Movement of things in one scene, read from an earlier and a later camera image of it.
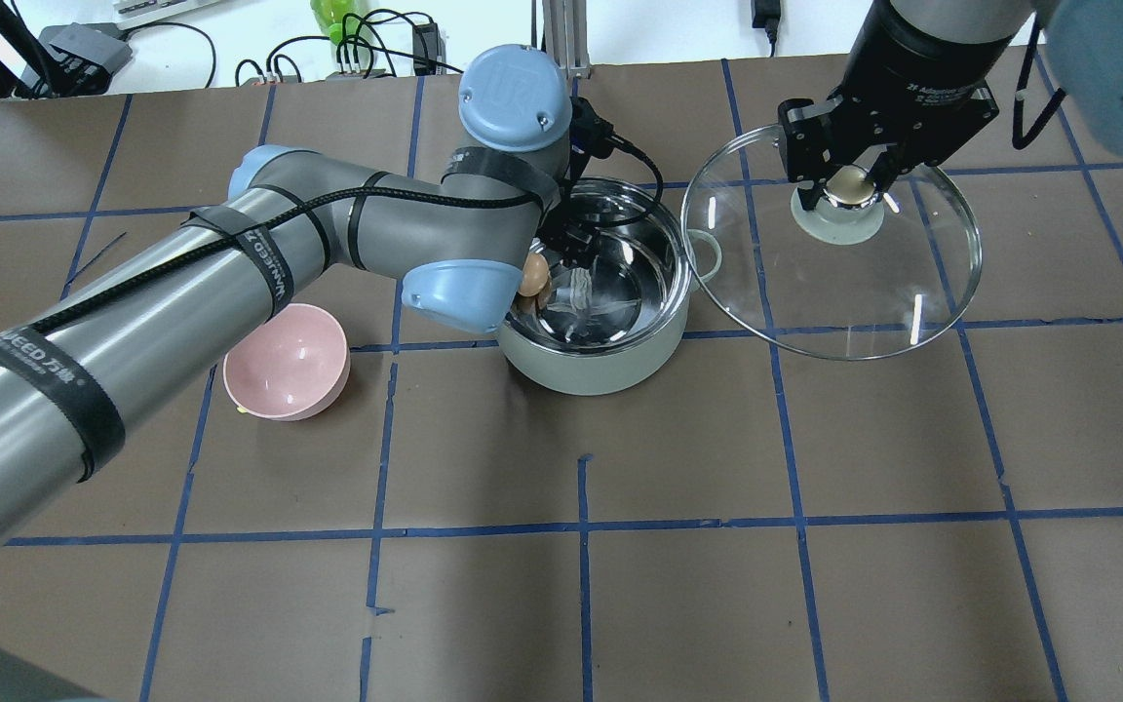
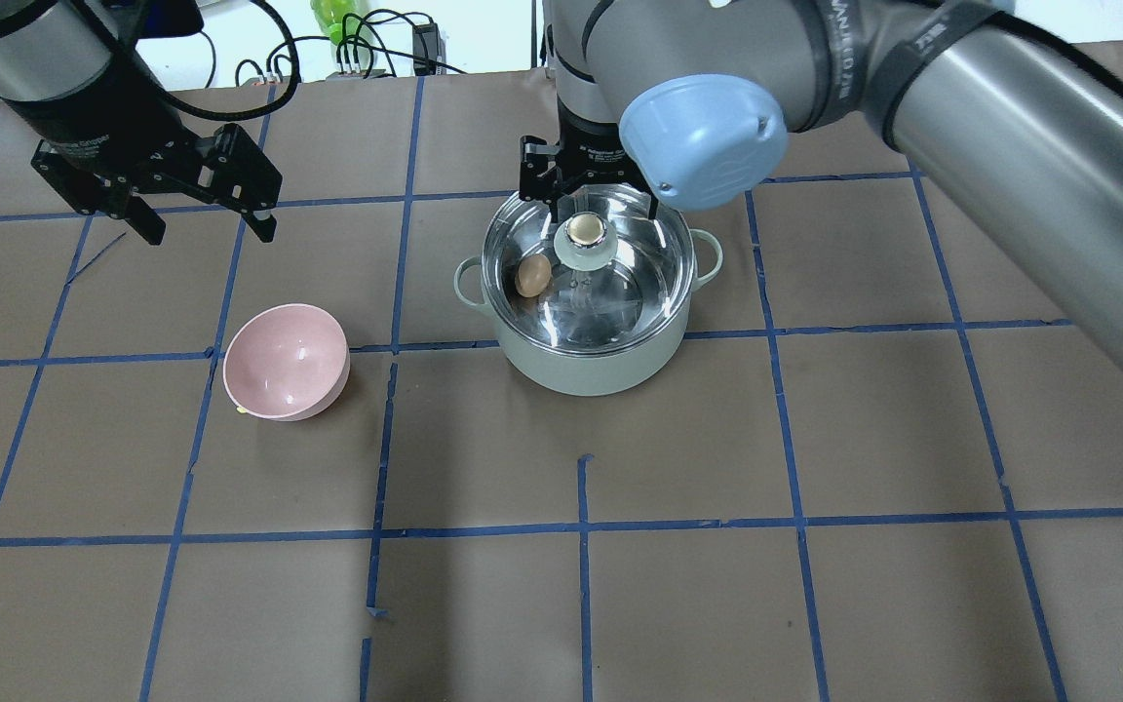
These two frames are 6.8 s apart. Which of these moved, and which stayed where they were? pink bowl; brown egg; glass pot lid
Moved: glass pot lid
Stayed: brown egg; pink bowl
